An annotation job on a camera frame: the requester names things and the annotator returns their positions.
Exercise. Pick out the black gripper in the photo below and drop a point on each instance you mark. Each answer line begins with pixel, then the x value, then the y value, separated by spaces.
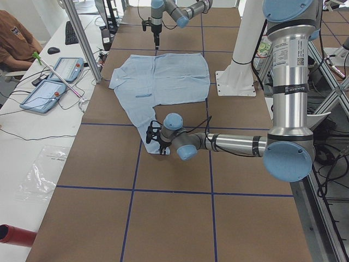
pixel 162 143
pixel 156 29

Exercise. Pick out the light blue button-up shirt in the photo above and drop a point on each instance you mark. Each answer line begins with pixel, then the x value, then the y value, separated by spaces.
pixel 144 82

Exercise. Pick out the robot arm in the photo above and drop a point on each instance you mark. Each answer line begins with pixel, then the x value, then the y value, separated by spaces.
pixel 287 150
pixel 180 16

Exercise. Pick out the black power adapter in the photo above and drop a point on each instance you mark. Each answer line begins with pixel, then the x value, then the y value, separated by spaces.
pixel 106 39

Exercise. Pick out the black keyboard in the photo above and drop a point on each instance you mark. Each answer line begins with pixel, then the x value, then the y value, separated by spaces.
pixel 70 35

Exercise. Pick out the black computer mouse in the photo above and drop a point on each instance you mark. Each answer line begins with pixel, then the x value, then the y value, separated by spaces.
pixel 53 50

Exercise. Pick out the green-tipped reach stick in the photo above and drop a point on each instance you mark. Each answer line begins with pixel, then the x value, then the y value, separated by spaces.
pixel 41 61

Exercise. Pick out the clear plastic bag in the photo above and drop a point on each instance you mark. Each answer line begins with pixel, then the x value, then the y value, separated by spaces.
pixel 40 181

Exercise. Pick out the lower blue teach pendant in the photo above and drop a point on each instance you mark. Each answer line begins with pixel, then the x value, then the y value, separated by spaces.
pixel 44 97

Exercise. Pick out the person in brown shirt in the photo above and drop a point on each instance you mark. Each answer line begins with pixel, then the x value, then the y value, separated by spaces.
pixel 17 44

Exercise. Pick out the white chair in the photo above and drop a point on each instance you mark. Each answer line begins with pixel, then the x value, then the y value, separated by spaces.
pixel 314 120

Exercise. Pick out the red cylinder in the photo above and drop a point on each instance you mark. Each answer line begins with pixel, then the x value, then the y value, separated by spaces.
pixel 17 236

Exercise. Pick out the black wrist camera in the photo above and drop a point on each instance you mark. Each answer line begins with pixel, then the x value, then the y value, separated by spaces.
pixel 146 23
pixel 153 131

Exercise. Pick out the aluminium frame post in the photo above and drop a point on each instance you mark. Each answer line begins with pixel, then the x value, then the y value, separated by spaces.
pixel 82 38

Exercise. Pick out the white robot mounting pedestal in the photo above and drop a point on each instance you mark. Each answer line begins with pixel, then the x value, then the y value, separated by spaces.
pixel 237 79

